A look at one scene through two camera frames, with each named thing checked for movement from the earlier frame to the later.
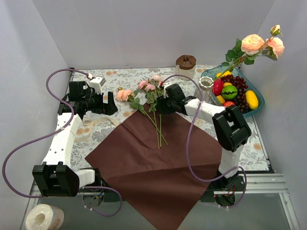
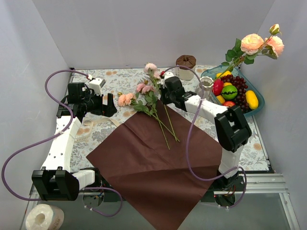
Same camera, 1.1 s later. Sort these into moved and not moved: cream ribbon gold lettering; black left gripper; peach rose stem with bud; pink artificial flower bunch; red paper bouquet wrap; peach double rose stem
Moved: peach double rose stem; pink artificial flower bunch
Not moved: cream ribbon gold lettering; black left gripper; red paper bouquet wrap; peach rose stem with bud
